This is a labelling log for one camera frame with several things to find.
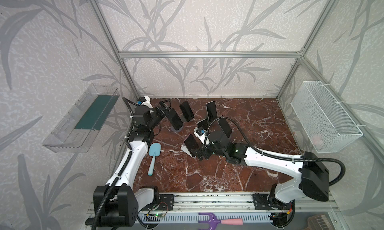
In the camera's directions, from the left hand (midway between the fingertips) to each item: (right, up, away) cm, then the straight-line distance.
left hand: (170, 99), depth 77 cm
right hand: (+14, -21, 0) cm, 25 cm away
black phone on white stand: (+16, -15, -11) cm, 25 cm away
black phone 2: (-1, -11, +20) cm, 23 cm away
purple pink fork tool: (+22, -58, -7) cm, 62 cm away
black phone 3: (+24, -6, +32) cm, 40 cm away
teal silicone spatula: (-13, -30, +14) cm, 36 cm away
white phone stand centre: (+16, -18, -11) cm, 27 cm away
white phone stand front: (+7, -28, +7) cm, 30 cm away
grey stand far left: (-1, -19, +22) cm, 30 cm away
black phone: (+10, -25, +8) cm, 28 cm away
